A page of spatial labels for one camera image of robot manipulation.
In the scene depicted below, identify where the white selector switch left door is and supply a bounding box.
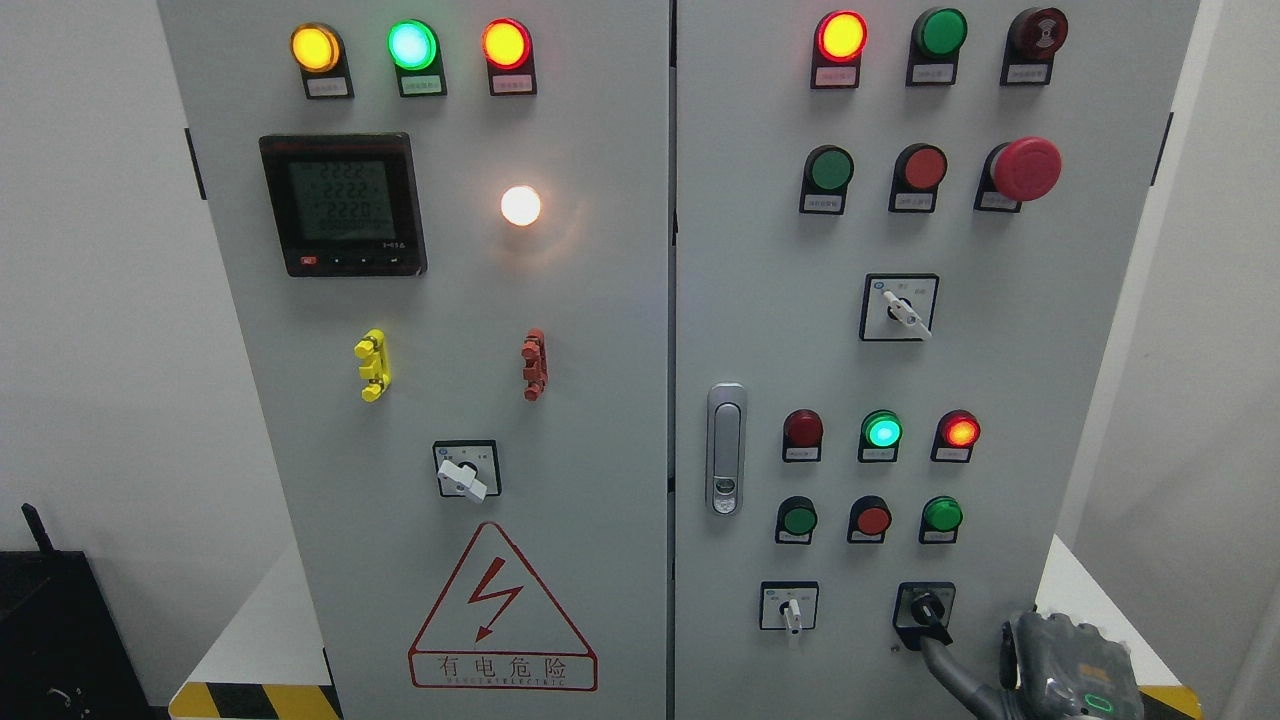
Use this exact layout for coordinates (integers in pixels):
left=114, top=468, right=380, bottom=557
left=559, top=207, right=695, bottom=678
left=431, top=439, right=503, bottom=503

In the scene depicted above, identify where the white platform with hazard stripes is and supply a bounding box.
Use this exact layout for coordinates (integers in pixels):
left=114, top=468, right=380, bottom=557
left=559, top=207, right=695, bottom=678
left=157, top=538, right=1204, bottom=719

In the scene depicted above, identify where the grey right cabinet door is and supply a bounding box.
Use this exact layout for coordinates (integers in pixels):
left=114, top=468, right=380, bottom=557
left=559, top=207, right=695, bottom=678
left=672, top=1, right=1201, bottom=719

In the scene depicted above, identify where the red push button upper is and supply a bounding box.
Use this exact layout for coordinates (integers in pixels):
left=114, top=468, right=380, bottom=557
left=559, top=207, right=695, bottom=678
left=888, top=143, right=948, bottom=214

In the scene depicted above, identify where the white selector switch upper right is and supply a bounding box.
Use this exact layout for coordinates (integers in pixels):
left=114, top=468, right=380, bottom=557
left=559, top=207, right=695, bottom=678
left=859, top=273, right=940, bottom=342

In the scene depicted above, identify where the yellow terminal connector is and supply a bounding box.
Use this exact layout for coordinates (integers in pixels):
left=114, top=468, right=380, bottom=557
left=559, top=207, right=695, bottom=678
left=353, top=328, right=392, bottom=404

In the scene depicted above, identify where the green indicator light top right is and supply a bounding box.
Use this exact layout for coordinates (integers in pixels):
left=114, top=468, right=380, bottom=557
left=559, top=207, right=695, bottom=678
left=905, top=6, right=968, bottom=87

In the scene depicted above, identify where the red push button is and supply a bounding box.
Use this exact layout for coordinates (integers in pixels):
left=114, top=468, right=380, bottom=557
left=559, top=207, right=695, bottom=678
left=846, top=495, right=893, bottom=544
left=888, top=143, right=948, bottom=214

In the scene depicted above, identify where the red terminal connector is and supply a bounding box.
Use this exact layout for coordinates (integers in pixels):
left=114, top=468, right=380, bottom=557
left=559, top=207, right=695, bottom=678
left=520, top=328, right=549, bottom=402

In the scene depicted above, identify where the grey cabinet door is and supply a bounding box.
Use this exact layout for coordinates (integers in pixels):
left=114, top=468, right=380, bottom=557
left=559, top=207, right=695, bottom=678
left=159, top=1, right=671, bottom=719
left=672, top=1, right=1201, bottom=719

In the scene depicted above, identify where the lit green indicator light middle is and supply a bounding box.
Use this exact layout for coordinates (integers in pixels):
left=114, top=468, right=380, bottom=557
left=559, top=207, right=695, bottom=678
left=858, top=409, right=902, bottom=462

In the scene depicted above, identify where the dark red indicator light left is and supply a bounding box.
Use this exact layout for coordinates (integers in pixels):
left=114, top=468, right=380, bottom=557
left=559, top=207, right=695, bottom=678
left=782, top=409, right=824, bottom=462

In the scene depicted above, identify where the white glowing indicator light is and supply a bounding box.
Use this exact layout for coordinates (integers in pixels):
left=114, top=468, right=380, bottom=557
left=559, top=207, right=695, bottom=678
left=499, top=184, right=543, bottom=227

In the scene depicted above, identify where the black digital power meter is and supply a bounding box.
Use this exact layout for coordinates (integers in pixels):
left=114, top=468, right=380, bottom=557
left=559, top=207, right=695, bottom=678
left=259, top=132, right=428, bottom=278

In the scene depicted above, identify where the dark red buzzer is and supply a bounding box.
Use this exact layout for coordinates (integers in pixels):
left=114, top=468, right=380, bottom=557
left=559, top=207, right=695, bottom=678
left=1000, top=6, right=1069, bottom=87

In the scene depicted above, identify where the green indicator light top left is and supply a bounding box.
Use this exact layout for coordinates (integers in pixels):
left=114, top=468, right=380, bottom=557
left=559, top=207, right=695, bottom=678
left=387, top=19, right=447, bottom=97

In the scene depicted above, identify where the red electric hazard warning sticker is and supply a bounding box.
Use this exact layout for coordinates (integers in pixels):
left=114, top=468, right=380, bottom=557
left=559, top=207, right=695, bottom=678
left=407, top=521, right=599, bottom=692

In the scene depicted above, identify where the yellow indicator light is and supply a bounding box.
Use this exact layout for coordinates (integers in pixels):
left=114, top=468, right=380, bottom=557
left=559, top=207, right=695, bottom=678
left=291, top=22, right=355, bottom=100

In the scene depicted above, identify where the green push button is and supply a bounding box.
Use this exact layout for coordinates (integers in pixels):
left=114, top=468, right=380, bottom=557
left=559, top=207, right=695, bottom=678
left=797, top=143, right=855, bottom=217
left=774, top=495, right=818, bottom=544

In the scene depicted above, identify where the black rotary knob switch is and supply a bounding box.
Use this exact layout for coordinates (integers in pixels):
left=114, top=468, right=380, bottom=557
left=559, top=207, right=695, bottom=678
left=893, top=582, right=957, bottom=652

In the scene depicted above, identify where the green push button lower left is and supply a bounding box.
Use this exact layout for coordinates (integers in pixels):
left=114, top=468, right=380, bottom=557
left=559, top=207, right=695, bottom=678
left=774, top=495, right=818, bottom=544

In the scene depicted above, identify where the red push button lower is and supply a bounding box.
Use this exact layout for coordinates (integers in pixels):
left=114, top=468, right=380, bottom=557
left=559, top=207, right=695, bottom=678
left=846, top=495, right=893, bottom=544

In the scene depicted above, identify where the red-orange indicator light top left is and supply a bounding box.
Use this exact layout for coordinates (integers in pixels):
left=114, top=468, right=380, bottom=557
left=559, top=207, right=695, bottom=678
left=481, top=17, right=538, bottom=96

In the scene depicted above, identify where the black box with antenna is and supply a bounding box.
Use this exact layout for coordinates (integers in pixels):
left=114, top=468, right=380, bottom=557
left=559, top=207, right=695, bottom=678
left=1, top=503, right=154, bottom=719

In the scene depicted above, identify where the white selector switch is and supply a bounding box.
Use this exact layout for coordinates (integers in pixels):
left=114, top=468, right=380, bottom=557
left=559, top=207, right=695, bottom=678
left=859, top=273, right=940, bottom=342
left=758, top=582, right=820, bottom=637

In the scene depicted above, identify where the red emergency stop mushroom button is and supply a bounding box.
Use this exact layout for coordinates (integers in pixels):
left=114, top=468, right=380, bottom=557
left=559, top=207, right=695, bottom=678
left=973, top=136, right=1062, bottom=213

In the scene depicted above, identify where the green push button upper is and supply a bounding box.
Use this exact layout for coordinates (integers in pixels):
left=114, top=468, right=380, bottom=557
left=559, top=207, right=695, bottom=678
left=797, top=143, right=855, bottom=217

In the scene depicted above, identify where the grey left cabinet door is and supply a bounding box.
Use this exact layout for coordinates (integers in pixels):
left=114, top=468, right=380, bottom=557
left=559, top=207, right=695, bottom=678
left=159, top=1, right=671, bottom=719

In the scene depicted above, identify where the red indicator light top right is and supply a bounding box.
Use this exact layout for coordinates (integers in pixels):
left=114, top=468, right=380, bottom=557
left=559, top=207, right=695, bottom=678
left=810, top=9, right=868, bottom=90

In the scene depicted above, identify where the green illuminated button lower right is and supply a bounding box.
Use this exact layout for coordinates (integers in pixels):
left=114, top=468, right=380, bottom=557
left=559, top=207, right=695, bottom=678
left=918, top=495, right=964, bottom=544

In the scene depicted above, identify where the white selector switch lower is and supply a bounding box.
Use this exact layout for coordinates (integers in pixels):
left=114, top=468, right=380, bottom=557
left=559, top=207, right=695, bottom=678
left=758, top=582, right=820, bottom=637

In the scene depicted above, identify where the silver door lock handle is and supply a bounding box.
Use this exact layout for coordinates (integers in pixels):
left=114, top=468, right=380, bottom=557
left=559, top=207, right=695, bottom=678
left=705, top=382, right=748, bottom=516

